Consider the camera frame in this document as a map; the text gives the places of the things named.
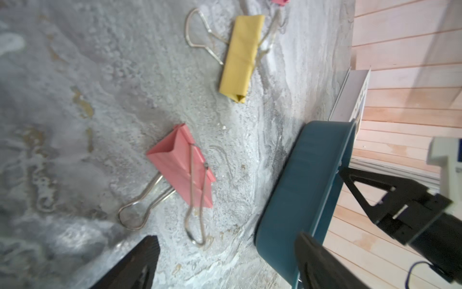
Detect pink binder clip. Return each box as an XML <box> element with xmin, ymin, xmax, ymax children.
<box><xmin>271</xmin><ymin>0</ymin><xmax>290</xmax><ymax>7</ymax></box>
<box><xmin>117</xmin><ymin>124</ymin><xmax>216</xmax><ymax>247</ymax></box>

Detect teal plastic storage box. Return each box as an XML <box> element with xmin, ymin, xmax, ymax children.
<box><xmin>254</xmin><ymin>120</ymin><xmax>356</xmax><ymax>289</ymax></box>

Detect white LOEWE book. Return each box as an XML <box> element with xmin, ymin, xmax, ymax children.
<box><xmin>328</xmin><ymin>69</ymin><xmax>371</xmax><ymax>125</ymax></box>

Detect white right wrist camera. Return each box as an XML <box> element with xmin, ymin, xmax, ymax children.
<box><xmin>427</xmin><ymin>137</ymin><xmax>462</xmax><ymax>204</ymax></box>

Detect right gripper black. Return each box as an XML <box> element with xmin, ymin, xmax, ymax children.
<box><xmin>339</xmin><ymin>167</ymin><xmax>462</xmax><ymax>284</ymax></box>

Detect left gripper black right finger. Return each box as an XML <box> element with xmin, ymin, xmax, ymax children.
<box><xmin>294</xmin><ymin>232</ymin><xmax>368</xmax><ymax>289</ymax></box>

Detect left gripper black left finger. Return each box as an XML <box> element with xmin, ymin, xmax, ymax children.
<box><xmin>91</xmin><ymin>236</ymin><xmax>161</xmax><ymax>289</ymax></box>

